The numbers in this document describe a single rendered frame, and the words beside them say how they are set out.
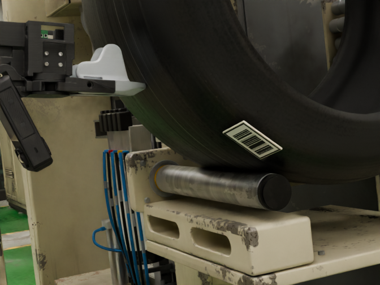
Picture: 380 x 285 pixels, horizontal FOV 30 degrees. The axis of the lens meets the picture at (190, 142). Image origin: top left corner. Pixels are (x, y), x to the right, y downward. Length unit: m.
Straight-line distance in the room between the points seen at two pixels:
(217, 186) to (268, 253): 0.13
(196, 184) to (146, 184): 0.17
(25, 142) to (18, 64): 0.09
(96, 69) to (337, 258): 0.38
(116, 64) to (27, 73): 0.11
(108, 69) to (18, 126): 0.13
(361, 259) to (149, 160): 0.40
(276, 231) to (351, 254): 0.12
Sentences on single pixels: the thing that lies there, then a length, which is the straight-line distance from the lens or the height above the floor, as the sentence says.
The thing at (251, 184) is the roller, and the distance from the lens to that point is 0.86.
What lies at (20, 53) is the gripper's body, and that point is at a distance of 0.83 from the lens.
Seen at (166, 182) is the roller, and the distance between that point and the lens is 1.10.
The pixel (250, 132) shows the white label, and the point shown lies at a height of 0.98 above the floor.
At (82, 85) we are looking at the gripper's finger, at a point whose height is 1.05.
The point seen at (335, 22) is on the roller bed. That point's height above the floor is 1.15.
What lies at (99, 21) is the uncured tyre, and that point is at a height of 1.13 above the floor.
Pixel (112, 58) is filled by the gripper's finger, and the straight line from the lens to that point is 0.85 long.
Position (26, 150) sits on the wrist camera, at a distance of 0.82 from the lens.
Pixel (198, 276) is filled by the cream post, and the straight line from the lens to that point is 1.25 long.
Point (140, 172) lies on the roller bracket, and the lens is 1.14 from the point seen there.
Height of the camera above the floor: 1.01
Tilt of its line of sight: 3 degrees down
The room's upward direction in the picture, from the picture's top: 6 degrees counter-clockwise
